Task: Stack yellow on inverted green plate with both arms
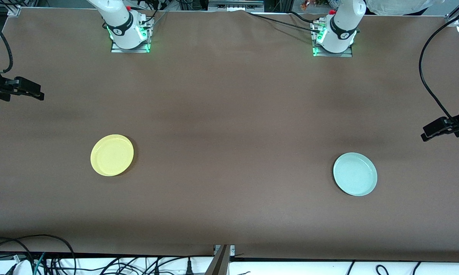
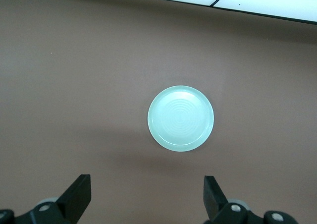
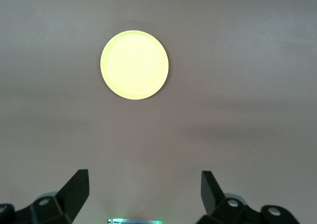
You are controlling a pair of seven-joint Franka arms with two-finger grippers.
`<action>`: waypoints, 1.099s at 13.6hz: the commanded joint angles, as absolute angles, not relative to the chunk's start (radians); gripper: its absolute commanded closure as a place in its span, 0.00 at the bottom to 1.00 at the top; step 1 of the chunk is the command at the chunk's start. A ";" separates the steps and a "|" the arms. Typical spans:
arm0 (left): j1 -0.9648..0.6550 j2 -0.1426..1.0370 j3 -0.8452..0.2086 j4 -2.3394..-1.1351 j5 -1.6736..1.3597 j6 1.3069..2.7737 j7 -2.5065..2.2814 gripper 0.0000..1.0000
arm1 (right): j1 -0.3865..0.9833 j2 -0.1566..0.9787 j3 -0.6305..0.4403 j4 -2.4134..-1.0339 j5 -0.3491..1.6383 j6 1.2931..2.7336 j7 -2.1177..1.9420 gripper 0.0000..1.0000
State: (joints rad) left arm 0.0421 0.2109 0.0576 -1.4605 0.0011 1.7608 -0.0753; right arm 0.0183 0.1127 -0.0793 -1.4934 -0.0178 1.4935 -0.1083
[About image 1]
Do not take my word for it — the teal cable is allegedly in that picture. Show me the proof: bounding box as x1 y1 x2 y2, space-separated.
33 252 47 275

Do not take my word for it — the brown table cover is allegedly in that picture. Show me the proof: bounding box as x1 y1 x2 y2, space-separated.
0 8 459 262

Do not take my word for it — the yellow plate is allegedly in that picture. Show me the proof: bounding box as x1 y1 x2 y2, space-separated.
90 134 134 177

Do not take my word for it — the grey aluminium frame strut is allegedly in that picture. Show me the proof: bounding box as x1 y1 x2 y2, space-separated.
205 244 236 275

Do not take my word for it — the pale green plate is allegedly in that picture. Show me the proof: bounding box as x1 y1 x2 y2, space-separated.
333 152 378 197

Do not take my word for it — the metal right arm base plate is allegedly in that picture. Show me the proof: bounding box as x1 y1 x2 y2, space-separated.
111 17 150 53

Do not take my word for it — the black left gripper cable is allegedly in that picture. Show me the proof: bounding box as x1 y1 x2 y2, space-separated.
419 15 459 122

